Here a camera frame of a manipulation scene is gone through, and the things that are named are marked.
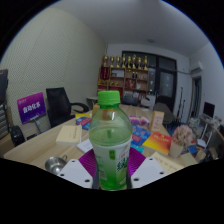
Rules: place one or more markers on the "large beige book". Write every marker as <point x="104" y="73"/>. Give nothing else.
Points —
<point x="168" y="164"/>

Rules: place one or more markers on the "black bag with tan trim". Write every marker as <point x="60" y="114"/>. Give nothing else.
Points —
<point x="3" y="85"/>

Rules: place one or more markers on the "white booklet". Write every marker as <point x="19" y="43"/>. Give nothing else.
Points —
<point x="85" y="146"/>

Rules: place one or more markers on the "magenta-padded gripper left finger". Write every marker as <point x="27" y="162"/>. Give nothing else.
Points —
<point x="75" y="173"/>

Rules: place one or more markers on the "small metal cup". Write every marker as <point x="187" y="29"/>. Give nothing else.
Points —
<point x="55" y="165"/>

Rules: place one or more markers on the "small beige book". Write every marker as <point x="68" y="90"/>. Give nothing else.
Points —
<point x="69" y="135"/>

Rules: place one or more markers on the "wooden shelf unit with trophies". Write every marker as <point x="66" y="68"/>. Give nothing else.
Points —
<point x="128" y="80"/>

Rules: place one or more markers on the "white air conditioner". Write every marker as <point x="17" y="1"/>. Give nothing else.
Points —
<point x="196" y="66"/>

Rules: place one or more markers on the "black round bin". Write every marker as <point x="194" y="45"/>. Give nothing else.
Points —
<point x="16" y="136"/>

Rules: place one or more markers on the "black stand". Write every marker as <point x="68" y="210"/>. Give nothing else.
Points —
<point x="181" y="103"/>

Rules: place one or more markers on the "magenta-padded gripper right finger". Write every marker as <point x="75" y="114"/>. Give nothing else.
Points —
<point x="148" y="171"/>

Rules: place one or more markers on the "black monitor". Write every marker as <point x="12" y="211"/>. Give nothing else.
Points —
<point x="209" y="110"/>

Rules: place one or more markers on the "teal book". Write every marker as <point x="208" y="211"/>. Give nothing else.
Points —
<point x="137" y="149"/>

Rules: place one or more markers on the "upright beige box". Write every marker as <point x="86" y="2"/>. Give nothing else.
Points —
<point x="157" y="121"/>

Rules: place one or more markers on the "wooden side desk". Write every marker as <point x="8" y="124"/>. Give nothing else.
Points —
<point x="213" y="128"/>

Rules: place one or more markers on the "orange book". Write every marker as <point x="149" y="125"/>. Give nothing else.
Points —
<point x="158" y="142"/>

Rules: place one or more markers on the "purple sign board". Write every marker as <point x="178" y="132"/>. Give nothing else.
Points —
<point x="31" y="107"/>

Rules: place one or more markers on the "blue and red book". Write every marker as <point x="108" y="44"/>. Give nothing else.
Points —
<point x="83" y="121"/>

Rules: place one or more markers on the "yellow gift box red ribbon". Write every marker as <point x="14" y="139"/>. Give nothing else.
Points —
<point x="95" y="109"/>

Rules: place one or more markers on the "black office chair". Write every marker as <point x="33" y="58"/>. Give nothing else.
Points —
<point x="58" y="106"/>

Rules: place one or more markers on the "pink package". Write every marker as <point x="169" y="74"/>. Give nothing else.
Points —
<point x="138" y="120"/>

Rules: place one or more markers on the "pink flowers in pot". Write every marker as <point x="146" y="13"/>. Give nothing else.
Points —
<point x="181" y="138"/>

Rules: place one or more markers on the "green drink bottle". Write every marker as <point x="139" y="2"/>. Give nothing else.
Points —
<point x="110" y="153"/>

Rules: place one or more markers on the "grey armchair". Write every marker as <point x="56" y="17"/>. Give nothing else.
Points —
<point x="165" y="113"/>

